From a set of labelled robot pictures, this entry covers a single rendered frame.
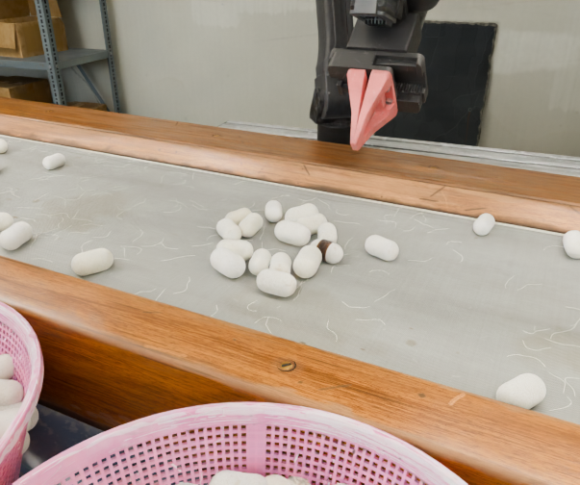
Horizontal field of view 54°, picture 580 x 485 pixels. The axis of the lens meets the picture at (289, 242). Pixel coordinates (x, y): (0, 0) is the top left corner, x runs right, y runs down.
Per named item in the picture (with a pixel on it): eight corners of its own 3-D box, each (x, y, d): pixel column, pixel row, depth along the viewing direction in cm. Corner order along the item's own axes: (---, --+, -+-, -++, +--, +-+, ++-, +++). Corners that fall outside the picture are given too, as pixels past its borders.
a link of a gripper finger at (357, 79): (394, 133, 54) (419, 57, 57) (325, 125, 57) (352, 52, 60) (402, 170, 60) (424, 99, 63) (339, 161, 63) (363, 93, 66)
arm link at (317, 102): (374, 87, 87) (362, 80, 92) (319, 89, 86) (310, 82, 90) (371, 127, 90) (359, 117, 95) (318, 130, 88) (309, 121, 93)
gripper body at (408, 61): (419, 67, 57) (438, 12, 59) (325, 61, 61) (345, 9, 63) (424, 108, 62) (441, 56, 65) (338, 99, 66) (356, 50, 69)
